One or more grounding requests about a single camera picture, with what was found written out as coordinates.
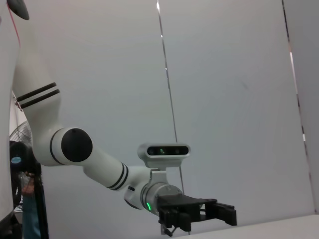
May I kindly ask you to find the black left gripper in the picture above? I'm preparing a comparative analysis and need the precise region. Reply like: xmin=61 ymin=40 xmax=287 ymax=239
xmin=156 ymin=194 xmax=238 ymax=232

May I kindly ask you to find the person in blue jeans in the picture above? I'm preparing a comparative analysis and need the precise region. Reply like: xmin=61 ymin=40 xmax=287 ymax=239
xmin=21 ymin=159 xmax=50 ymax=239

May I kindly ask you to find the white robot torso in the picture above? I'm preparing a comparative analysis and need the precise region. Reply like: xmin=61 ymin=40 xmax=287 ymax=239
xmin=0 ymin=0 xmax=22 ymax=224

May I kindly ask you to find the dark grey robot head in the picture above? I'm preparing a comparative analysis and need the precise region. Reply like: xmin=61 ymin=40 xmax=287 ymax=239
xmin=6 ymin=0 xmax=30 ymax=21

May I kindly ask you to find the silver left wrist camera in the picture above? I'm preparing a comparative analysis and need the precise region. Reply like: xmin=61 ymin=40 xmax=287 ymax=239
xmin=137 ymin=142 xmax=191 ymax=185

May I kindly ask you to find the black wire-grille fan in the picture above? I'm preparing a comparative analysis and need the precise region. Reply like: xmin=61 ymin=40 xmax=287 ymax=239
xmin=9 ymin=120 xmax=34 ymax=175

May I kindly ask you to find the thin red cable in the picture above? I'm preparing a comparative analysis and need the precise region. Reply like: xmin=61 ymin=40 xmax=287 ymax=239
xmin=8 ymin=0 xmax=22 ymax=110

